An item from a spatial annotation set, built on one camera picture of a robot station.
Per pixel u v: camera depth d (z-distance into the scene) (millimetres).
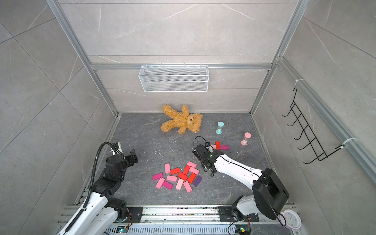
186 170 881
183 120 1044
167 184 823
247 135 951
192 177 858
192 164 906
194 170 881
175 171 883
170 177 855
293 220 701
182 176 858
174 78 1000
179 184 829
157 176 863
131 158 730
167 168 883
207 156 611
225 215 729
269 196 413
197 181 854
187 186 818
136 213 732
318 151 611
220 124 1009
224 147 1000
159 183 836
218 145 1007
